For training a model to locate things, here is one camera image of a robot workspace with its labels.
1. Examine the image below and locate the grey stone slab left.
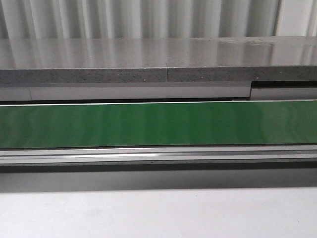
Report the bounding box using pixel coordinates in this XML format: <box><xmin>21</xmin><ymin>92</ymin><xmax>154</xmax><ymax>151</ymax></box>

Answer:
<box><xmin>0</xmin><ymin>39</ymin><xmax>167</xmax><ymax>86</ymax></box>

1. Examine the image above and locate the grey stone slab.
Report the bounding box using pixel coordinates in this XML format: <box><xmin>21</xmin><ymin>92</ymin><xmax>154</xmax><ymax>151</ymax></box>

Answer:
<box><xmin>0</xmin><ymin>39</ymin><xmax>167</xmax><ymax>86</ymax></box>
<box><xmin>167</xmin><ymin>37</ymin><xmax>317</xmax><ymax>82</ymax></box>

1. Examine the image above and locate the grey stone slab right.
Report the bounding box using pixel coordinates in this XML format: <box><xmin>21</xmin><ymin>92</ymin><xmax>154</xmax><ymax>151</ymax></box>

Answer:
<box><xmin>167</xmin><ymin>37</ymin><xmax>317</xmax><ymax>82</ymax></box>

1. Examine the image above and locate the green conveyor belt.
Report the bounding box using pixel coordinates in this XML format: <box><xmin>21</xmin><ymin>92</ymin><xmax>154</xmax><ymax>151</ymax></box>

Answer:
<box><xmin>0</xmin><ymin>101</ymin><xmax>317</xmax><ymax>149</ymax></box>

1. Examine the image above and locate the white pleated curtain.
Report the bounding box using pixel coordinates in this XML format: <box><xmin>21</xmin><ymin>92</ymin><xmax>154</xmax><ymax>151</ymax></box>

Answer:
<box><xmin>0</xmin><ymin>0</ymin><xmax>317</xmax><ymax>39</ymax></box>

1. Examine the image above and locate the rear aluminium conveyor rail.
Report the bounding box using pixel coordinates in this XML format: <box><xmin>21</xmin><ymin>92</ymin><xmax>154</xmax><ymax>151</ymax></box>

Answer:
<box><xmin>0</xmin><ymin>80</ymin><xmax>317</xmax><ymax>104</ymax></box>

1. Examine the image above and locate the aluminium conveyor rail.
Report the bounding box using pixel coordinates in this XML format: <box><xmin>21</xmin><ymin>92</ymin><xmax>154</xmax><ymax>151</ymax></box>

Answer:
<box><xmin>0</xmin><ymin>144</ymin><xmax>317</xmax><ymax>173</ymax></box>
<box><xmin>0</xmin><ymin>80</ymin><xmax>317</xmax><ymax>104</ymax></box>

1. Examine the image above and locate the front aluminium conveyor rail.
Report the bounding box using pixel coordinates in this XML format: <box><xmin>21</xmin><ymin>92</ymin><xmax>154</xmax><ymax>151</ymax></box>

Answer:
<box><xmin>0</xmin><ymin>144</ymin><xmax>317</xmax><ymax>173</ymax></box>

